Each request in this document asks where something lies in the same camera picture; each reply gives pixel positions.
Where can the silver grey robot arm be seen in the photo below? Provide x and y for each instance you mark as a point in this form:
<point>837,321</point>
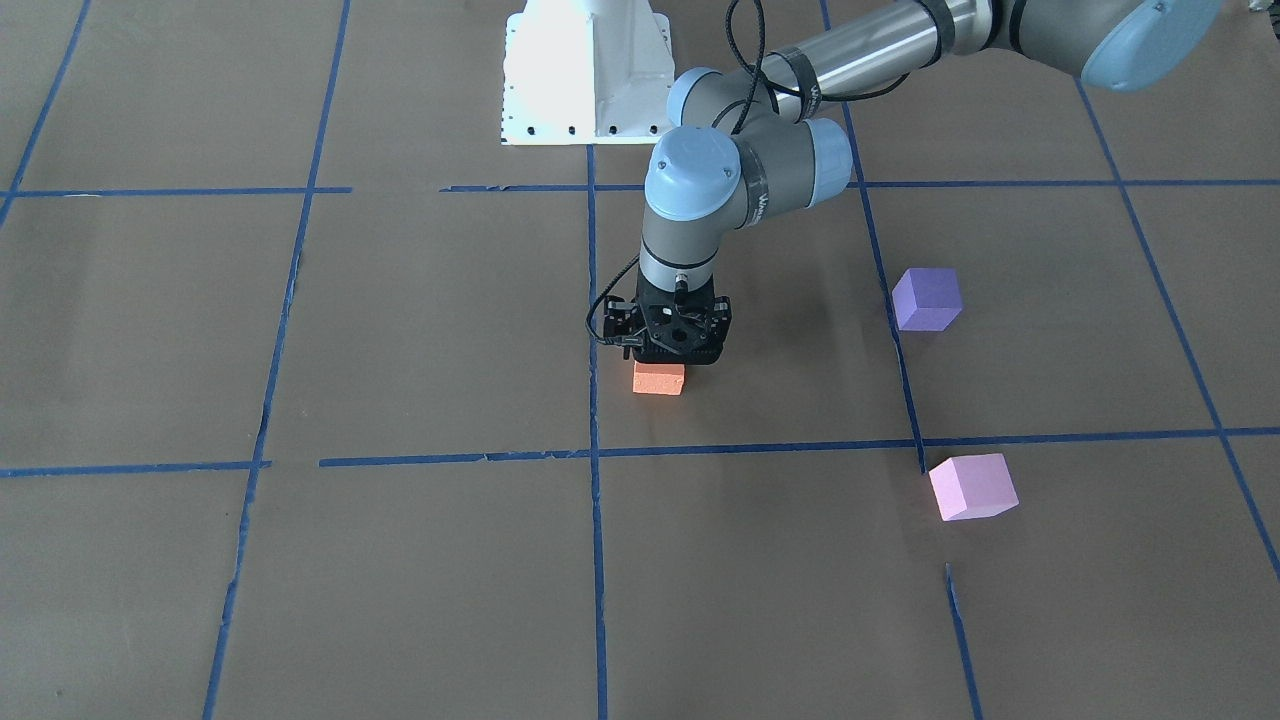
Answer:
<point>749,144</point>

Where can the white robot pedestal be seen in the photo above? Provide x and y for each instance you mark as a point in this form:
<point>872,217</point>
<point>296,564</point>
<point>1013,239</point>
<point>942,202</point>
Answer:
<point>582,72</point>

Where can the brown paper mat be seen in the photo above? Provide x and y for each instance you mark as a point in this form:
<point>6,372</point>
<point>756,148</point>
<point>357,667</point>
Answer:
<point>300,419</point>

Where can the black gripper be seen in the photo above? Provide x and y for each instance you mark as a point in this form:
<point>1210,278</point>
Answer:
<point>624,324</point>

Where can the orange foam block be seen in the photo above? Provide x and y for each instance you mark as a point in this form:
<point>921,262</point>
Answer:
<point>663,379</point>

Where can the pink foam block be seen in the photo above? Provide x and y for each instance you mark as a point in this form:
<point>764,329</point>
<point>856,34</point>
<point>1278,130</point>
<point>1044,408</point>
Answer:
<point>973,487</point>

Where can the purple foam block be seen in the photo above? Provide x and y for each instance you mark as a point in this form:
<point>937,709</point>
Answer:
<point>927,299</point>

